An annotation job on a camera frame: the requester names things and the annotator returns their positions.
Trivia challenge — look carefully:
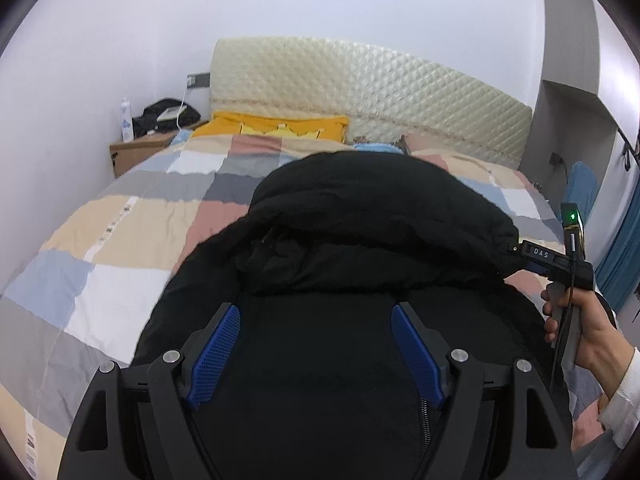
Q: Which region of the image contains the yellow pillow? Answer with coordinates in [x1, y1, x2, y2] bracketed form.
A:
[193, 110, 349, 143]

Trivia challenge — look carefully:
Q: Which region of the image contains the colourful patchwork duvet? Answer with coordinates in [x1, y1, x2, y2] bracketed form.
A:
[0, 129, 609, 480]

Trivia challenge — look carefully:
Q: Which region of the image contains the light blue pillow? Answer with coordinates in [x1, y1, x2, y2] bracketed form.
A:
[352, 143, 405, 155]

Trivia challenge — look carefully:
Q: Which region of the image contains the black bag on nightstand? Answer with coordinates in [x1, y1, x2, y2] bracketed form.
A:
[132, 98, 201, 139]

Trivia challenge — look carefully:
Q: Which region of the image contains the blue curtain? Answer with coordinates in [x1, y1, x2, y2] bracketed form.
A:
[596, 186, 640, 312]

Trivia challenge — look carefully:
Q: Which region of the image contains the grey wardrobe cabinet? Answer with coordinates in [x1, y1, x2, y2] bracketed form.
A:
[519, 0, 640, 221]

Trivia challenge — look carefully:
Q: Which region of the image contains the pink pillow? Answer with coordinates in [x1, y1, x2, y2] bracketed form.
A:
[399, 132, 448, 155]

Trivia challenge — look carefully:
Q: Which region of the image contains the wall power socket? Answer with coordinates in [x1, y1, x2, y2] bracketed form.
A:
[186, 73, 210, 89]

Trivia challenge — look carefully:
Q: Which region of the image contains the white tablet device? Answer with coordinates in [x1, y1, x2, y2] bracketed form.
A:
[156, 104, 186, 122]

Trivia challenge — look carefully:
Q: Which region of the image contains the blue towel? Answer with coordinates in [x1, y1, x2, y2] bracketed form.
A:
[562, 160, 598, 223]

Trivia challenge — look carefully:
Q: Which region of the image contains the person right hand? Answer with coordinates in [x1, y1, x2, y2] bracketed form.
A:
[540, 285, 634, 400]

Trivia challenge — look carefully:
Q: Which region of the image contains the cream quilted headboard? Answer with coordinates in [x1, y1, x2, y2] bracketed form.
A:
[209, 37, 533, 168]

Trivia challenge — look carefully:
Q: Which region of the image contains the black puffer jacket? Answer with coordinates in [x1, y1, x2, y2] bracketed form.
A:
[132, 152, 576, 479]

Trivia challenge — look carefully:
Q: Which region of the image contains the white spray bottle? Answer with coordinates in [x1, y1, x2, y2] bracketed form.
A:
[120, 99, 134, 143]

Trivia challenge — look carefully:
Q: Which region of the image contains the wooden nightstand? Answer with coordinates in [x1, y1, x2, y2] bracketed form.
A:
[108, 120, 205, 179]

